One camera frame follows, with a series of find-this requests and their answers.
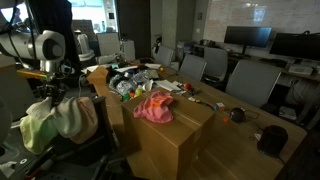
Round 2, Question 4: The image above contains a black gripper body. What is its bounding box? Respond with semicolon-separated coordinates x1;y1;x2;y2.
38;79;68;97

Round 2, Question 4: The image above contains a white and green towel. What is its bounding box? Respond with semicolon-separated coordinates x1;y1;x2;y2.
18;96;84;155

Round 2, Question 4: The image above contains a peach shirt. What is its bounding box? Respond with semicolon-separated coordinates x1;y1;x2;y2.
69;96;100;145

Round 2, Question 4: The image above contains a pink shirt orange print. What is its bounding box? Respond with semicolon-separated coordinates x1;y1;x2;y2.
132;90;175;125

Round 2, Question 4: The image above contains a small cardboard box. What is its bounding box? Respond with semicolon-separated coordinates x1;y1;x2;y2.
86;65;110;85

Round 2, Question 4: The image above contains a large cardboard box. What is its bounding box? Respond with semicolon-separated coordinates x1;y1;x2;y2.
120;86;216;180

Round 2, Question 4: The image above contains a white box under desk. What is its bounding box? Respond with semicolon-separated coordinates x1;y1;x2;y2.
278;105;299;121

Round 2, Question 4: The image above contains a white cabinet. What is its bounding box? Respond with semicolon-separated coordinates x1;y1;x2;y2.
0;54;38;125

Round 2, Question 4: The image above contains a white machine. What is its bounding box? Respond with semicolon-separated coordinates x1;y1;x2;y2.
73;29;97;63

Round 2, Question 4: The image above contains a black office chair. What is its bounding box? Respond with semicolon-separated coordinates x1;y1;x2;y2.
0;95;119;180

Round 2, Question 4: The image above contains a black curtain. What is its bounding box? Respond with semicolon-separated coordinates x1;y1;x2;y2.
25;0;83;90

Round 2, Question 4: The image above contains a clear plastic bag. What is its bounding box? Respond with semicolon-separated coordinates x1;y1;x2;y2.
108;70;150;97

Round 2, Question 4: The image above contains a white cup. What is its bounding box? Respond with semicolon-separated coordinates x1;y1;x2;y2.
142;79;155;92

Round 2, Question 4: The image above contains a white paper stack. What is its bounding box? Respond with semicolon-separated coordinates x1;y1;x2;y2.
154;79;183;93

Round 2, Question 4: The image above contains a grey office chair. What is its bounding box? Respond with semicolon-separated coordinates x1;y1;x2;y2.
202;46;229;84
225;59;284;109
179;53;208;82
157;45;175;68

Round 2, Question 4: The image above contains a small colourful cube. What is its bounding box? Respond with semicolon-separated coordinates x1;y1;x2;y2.
214;101;226;112

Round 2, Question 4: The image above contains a black round device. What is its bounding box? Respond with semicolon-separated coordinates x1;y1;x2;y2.
229;106;247;123

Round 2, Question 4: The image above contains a black computer monitor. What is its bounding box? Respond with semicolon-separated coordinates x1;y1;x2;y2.
223;25;273;56
268;29;320;62

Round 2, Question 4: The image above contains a black cylinder speaker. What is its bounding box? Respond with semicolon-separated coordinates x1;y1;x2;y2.
256;124;290;157

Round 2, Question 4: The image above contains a white desk device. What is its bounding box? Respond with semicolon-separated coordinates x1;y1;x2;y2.
287;63;315;76

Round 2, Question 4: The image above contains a yellow wrist camera mount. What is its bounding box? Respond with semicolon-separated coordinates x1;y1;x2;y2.
15;67;52;82

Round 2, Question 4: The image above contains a thin black cable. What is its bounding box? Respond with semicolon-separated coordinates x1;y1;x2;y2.
194;98;216;111

